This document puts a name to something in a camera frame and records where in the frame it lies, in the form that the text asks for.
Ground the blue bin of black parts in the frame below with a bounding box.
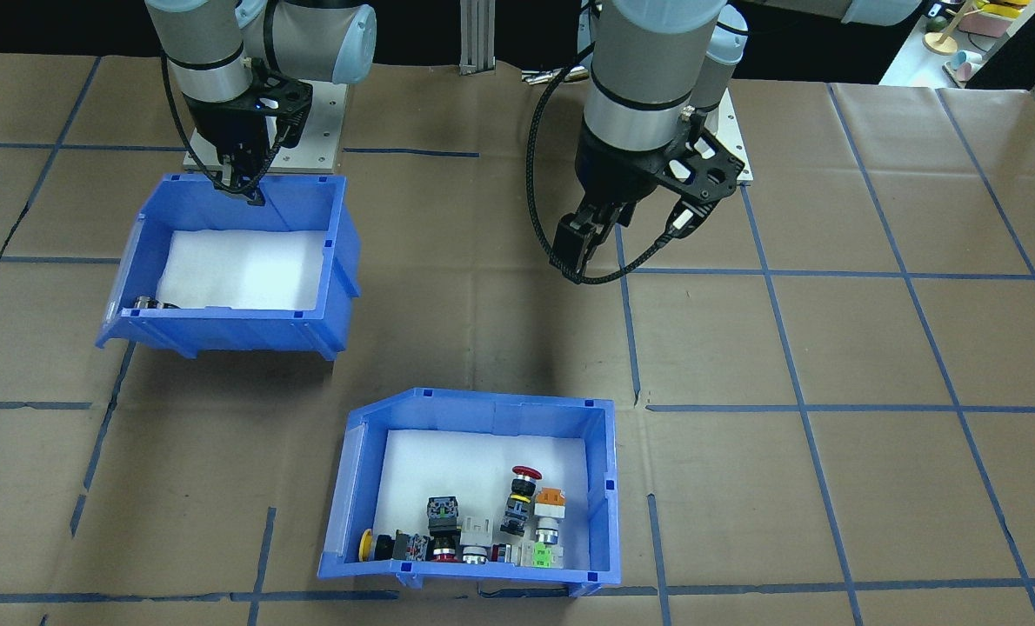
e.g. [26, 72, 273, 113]
[96, 172, 364, 363]

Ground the red emergency stop yellow ring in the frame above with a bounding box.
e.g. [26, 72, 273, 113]
[498, 465, 544, 538]

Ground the yellow push button black body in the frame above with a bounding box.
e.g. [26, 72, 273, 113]
[358, 529, 397, 563]

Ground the aluminium frame post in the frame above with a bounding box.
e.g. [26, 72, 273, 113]
[459, 0, 497, 76]

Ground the light blue cup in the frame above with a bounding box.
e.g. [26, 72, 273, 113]
[946, 50, 985, 84]

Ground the blue bin of push buttons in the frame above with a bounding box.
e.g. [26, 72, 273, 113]
[317, 388, 624, 598]

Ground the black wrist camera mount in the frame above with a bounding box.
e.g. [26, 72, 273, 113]
[248, 65, 315, 150]
[652, 126, 748, 241]

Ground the white side table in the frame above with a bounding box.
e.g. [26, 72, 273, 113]
[880, 0, 1035, 89]

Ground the orange and white switch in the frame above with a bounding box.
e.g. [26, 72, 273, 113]
[531, 487, 567, 545]

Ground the wooden stand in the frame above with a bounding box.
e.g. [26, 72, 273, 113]
[925, 0, 976, 56]

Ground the white switch with silver ring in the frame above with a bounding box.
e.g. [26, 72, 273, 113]
[459, 515, 495, 566]

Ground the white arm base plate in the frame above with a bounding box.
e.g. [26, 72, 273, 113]
[707, 87, 754, 184]
[184, 78, 345, 173]

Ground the green and white switch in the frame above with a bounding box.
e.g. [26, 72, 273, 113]
[519, 539, 565, 570]

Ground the white foam liner sheet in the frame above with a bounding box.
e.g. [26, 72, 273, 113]
[154, 229, 328, 313]
[370, 429, 593, 571]

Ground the pink and yellow toy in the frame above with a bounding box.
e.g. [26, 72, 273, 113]
[957, 0, 1032, 38]

